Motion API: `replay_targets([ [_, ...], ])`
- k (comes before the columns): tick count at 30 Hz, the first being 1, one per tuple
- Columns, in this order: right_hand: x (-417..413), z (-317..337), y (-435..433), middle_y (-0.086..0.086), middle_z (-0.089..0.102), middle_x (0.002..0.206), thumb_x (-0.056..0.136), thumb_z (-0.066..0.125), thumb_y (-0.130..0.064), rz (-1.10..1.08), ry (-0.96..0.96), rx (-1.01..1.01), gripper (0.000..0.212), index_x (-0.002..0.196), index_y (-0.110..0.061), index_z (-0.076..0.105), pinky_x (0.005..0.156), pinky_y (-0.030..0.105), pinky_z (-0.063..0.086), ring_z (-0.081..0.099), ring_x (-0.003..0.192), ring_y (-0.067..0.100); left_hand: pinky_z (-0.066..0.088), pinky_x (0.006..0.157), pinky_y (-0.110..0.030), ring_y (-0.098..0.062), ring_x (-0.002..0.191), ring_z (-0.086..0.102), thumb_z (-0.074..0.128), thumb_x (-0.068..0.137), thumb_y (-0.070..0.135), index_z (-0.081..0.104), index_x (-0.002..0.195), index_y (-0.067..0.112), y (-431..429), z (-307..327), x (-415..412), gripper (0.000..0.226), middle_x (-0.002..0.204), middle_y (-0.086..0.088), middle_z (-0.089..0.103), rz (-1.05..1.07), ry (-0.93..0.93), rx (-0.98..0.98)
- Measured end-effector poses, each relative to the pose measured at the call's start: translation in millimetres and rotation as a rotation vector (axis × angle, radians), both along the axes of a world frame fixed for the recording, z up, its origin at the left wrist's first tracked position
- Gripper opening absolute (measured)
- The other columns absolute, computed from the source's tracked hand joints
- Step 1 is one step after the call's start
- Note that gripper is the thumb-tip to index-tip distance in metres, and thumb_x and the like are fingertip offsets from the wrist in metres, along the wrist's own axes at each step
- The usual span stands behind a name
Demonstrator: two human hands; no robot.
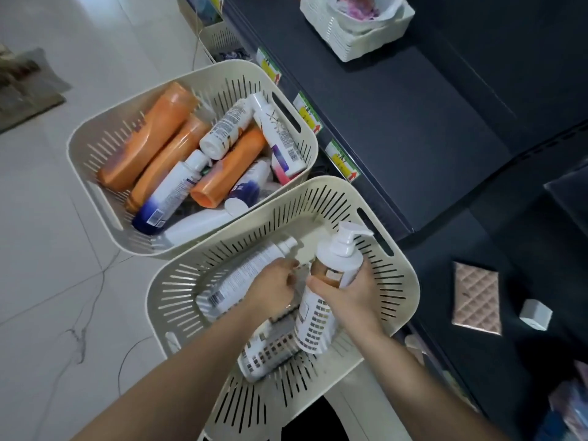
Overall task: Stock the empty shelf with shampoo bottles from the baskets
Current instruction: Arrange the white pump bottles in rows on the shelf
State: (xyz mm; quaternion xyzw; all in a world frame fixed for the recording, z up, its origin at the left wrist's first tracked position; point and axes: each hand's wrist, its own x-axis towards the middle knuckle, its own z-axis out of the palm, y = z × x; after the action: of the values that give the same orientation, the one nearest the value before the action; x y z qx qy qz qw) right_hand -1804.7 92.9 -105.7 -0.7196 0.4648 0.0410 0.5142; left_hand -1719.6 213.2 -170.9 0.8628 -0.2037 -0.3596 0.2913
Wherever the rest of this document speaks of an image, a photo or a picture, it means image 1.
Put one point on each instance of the clear blue plastic box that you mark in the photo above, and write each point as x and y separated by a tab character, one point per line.
202	6

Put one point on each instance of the Dove bottle blue bottom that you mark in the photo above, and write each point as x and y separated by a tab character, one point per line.
248	188
167	197

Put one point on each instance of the white square dish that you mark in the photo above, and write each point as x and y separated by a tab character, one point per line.
358	41

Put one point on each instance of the cream slotted plastic basket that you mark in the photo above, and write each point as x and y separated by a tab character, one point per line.
395	289
87	142

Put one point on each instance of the person's right hand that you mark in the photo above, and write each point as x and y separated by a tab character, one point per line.
358	312

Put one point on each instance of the person's left forearm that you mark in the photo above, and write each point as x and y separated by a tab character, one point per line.
174	385

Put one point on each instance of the pink patterned flat packet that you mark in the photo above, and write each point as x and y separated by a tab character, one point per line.
475	298

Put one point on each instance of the small white box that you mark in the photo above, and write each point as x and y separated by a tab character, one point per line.
535	314

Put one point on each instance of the person's left hand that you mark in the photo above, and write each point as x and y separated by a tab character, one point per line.
271	293

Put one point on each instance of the wooden woven stool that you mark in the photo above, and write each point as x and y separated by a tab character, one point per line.
23	91

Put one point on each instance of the green yellow price label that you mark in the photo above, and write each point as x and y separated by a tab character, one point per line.
342	160
268	64
215	2
308	112

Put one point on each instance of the white floral bowl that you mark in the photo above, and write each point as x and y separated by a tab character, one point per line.
363	6

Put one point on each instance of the dark grey shelf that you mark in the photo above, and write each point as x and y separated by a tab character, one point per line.
413	133

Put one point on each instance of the pale pink tube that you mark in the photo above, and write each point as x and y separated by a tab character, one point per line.
415	349

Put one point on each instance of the small cream slotted basket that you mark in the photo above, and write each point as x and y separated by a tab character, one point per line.
220	38

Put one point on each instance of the bunch of dark blue packets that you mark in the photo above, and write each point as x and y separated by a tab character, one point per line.
232	55

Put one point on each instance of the Dove bottle pink bottom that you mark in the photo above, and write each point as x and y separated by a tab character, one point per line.
280	172

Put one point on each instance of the pile of pastel small packets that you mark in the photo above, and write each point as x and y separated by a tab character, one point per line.
569	408

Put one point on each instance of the person's right forearm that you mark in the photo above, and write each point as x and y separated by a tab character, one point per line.
422	395

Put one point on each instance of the person's black trousers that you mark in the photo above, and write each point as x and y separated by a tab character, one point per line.
321	422

